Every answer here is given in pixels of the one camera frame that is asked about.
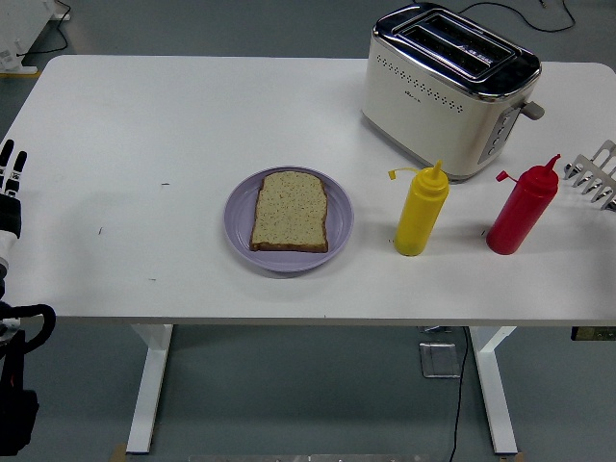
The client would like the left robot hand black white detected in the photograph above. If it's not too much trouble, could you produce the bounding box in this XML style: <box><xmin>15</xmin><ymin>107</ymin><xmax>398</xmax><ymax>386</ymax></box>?
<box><xmin>0</xmin><ymin>139</ymin><xmax>29</xmax><ymax>264</ymax></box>

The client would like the red squeeze bottle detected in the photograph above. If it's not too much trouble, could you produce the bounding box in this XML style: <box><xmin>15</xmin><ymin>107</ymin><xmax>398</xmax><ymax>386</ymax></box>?
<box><xmin>485</xmin><ymin>153</ymin><xmax>562</xmax><ymax>255</ymax></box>

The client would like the slice of bread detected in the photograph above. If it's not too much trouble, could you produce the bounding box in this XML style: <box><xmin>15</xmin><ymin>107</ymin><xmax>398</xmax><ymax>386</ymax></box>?
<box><xmin>249</xmin><ymin>170</ymin><xmax>332</xmax><ymax>253</ymax></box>

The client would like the white equipment housing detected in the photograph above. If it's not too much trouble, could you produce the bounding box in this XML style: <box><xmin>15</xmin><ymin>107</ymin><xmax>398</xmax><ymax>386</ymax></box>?
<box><xmin>0</xmin><ymin>0</ymin><xmax>73</xmax><ymax>76</ymax></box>

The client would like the white table leg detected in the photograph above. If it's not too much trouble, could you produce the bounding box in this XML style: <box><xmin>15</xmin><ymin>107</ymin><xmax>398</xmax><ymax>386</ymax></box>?
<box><xmin>125</xmin><ymin>323</ymin><xmax>174</xmax><ymax>455</ymax></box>
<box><xmin>469</xmin><ymin>325</ymin><xmax>520</xmax><ymax>456</ymax></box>

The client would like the purple round plate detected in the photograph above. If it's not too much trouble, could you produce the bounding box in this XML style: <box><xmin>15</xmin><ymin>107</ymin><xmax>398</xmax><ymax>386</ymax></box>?
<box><xmin>223</xmin><ymin>166</ymin><xmax>356</xmax><ymax>274</ymax></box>

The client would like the yellow squeeze bottle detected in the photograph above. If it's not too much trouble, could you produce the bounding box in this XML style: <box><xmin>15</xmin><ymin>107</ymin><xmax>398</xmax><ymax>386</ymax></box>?
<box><xmin>387</xmin><ymin>159</ymin><xmax>451</xmax><ymax>258</ymax></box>

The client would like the cream and chrome toaster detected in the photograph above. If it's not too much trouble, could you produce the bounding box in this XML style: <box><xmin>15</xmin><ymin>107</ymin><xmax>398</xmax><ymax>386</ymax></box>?
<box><xmin>360</xmin><ymin>2</ymin><xmax>547</xmax><ymax>184</ymax></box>

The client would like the clear floor plate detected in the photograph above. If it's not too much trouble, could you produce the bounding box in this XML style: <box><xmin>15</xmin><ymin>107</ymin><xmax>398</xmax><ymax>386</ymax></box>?
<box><xmin>418</xmin><ymin>341</ymin><xmax>462</xmax><ymax>379</ymax></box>

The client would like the silver toast rack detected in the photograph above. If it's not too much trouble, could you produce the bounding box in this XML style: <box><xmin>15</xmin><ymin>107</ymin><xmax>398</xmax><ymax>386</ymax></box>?
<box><xmin>563</xmin><ymin>140</ymin><xmax>616</xmax><ymax>212</ymax></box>

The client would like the black table control panel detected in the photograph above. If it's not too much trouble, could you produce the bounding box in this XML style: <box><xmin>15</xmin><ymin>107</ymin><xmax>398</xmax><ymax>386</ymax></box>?
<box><xmin>571</xmin><ymin>325</ymin><xmax>616</xmax><ymax>342</ymax></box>

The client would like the thin black floor cable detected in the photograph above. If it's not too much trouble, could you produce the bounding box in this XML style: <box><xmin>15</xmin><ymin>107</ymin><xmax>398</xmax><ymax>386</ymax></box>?
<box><xmin>16</xmin><ymin>0</ymin><xmax>71</xmax><ymax>59</ymax></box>

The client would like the black cable under table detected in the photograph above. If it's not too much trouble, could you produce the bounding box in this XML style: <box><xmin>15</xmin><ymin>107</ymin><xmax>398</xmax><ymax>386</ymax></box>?
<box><xmin>449</xmin><ymin>326</ymin><xmax>471</xmax><ymax>462</ymax></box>

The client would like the black toaster power cord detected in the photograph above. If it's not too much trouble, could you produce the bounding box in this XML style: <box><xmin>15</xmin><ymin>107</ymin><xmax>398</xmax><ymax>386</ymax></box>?
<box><xmin>451</xmin><ymin>0</ymin><xmax>577</xmax><ymax>34</ymax></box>

